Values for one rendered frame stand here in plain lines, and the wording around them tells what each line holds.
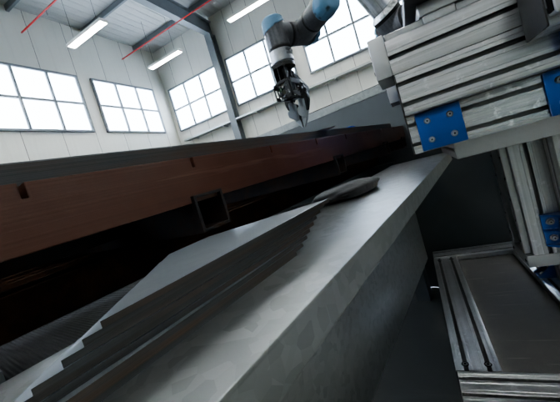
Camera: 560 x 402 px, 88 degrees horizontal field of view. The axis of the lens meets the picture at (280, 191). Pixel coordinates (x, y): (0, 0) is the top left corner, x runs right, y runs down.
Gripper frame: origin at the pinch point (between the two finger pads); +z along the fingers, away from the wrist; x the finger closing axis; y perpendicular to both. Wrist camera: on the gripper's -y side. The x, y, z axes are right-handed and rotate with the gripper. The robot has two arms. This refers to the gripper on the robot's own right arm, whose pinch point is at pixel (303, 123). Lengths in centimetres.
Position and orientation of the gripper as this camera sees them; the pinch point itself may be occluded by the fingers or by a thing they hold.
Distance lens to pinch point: 102.1
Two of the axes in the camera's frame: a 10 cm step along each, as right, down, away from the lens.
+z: 2.8, 9.6, 0.5
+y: -5.6, 2.1, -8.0
